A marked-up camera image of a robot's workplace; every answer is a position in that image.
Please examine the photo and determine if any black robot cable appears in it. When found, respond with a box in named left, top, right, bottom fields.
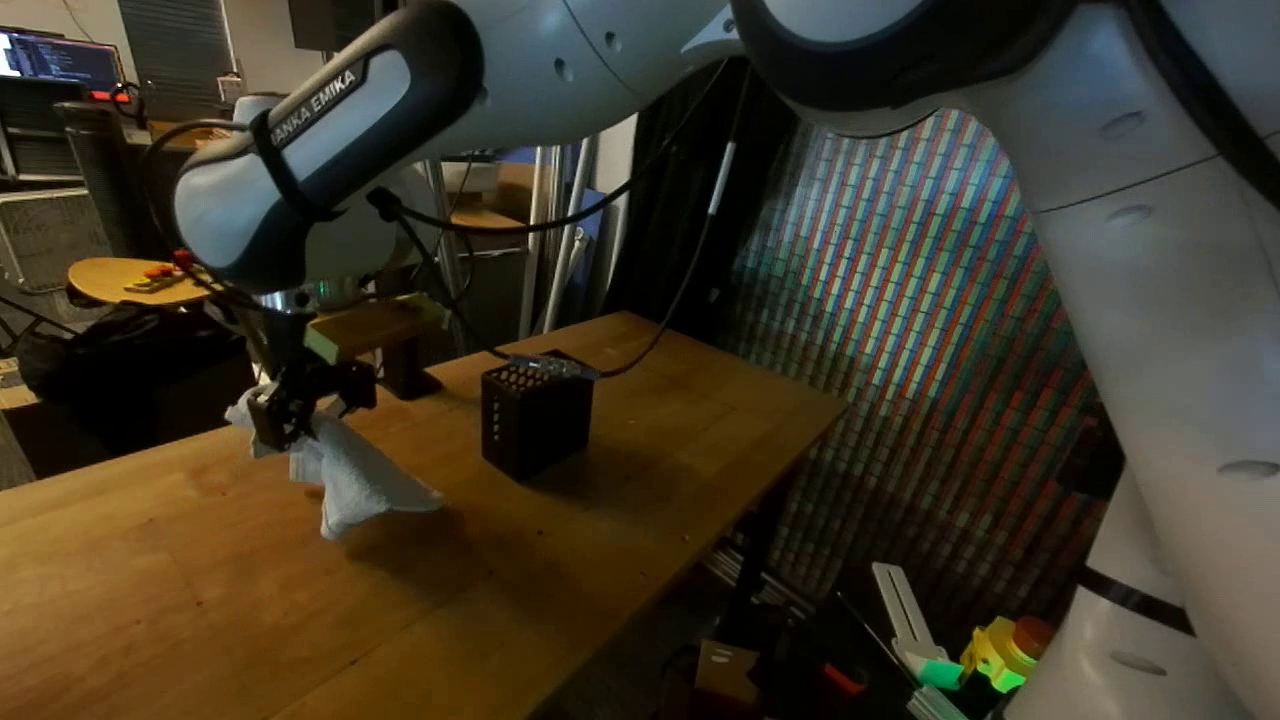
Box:
left=362, top=58, right=753, bottom=384

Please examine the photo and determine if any white plastic bar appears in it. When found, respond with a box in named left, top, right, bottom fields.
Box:
left=868, top=561, right=953, bottom=661

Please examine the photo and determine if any patterned backdrop screen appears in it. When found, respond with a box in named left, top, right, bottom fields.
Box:
left=724, top=111, right=1124, bottom=634

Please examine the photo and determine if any small brown cardboard box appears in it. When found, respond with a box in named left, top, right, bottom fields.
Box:
left=691, top=637, right=765, bottom=712

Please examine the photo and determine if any small red object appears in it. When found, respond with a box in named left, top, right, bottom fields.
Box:
left=816, top=661, right=872, bottom=705

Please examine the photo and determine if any round wooden stool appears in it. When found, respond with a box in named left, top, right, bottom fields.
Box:
left=65, top=253, right=216, bottom=313

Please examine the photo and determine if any red hand tool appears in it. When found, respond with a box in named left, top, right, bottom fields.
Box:
left=124, top=253, right=205, bottom=298

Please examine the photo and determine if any light grey cloth towel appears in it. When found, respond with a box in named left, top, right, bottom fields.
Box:
left=221, top=384, right=447, bottom=546

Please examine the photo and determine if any yellow green toy block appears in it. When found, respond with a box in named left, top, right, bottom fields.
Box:
left=955, top=612, right=1056, bottom=698

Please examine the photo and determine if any small black perforated basket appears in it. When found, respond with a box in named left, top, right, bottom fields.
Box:
left=474, top=351, right=600, bottom=489

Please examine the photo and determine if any green plastic piece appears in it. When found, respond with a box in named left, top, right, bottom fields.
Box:
left=911, top=650, right=967, bottom=698

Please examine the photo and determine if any yellowish wrist camera block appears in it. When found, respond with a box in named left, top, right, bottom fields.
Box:
left=299, top=292, right=447, bottom=370

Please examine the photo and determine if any black vertical pole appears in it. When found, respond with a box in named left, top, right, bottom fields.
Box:
left=380, top=338, right=447, bottom=404

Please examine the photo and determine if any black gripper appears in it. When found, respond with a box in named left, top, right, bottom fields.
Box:
left=242, top=310, right=380, bottom=457

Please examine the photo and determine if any lit computer monitor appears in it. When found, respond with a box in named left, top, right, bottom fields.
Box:
left=0, top=28, right=129, bottom=93

